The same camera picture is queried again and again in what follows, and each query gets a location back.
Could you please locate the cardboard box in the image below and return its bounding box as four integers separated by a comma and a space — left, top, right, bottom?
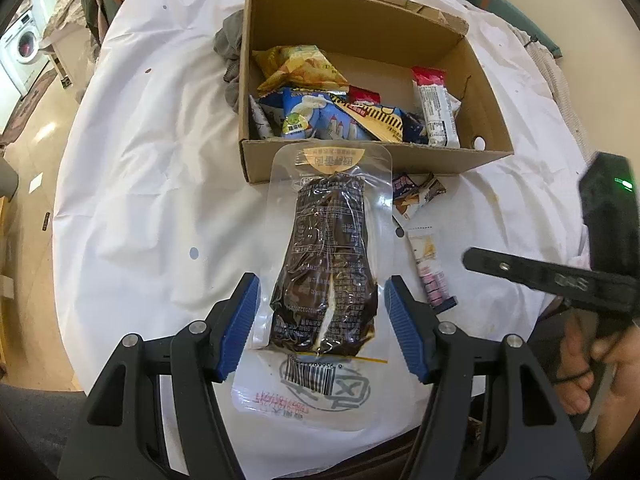
239, 0, 516, 186

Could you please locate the brown chocolate wrapper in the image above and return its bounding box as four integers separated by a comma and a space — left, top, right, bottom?
391, 172, 447, 221

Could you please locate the person's right hand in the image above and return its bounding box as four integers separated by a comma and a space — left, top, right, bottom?
556, 310, 640, 468

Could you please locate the red black snack packet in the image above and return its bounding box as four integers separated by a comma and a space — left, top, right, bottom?
346, 85, 382, 107

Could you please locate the grey trash bin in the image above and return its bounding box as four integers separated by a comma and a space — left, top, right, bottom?
0, 157, 18, 196

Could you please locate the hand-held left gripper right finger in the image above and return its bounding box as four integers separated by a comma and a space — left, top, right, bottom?
384, 275, 591, 480

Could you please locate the rolled green mat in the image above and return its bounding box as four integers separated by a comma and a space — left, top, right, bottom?
432, 0, 563, 58

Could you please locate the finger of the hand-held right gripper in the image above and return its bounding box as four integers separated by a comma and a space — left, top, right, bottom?
461, 246, 640, 313

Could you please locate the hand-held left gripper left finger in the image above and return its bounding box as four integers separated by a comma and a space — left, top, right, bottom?
57, 272, 262, 480

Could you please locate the blue yellow lion snack packet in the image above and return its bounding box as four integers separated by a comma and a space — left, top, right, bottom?
335, 101, 430, 145

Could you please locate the grey cloth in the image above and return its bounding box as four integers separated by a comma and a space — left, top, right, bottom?
214, 10, 246, 113

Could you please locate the white washing machine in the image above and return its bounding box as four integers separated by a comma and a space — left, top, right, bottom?
0, 7, 51, 98

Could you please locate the low white cabinet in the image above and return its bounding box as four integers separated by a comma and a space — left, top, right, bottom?
47, 35, 101, 91

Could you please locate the pink white snack bar packet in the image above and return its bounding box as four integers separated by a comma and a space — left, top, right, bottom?
406, 227, 458, 311

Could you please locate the patterned floor rug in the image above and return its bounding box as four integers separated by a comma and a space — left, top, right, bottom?
0, 67, 58, 146

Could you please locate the clear packet of dark food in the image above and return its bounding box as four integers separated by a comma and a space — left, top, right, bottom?
231, 142, 401, 433

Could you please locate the yellow orange snack packet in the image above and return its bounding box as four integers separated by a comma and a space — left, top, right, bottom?
251, 45, 349, 93

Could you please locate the brown patterned blanket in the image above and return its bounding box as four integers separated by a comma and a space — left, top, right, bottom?
42, 0, 98, 48

